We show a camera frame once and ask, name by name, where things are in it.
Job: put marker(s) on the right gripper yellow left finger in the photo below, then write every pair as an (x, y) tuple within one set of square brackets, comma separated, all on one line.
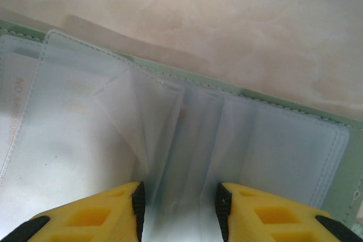
[(85, 219)]

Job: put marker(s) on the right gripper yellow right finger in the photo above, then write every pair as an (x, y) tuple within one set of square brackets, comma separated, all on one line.
[(283, 222)]

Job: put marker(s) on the green card holder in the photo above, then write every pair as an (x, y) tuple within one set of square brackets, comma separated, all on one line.
[(255, 145)]

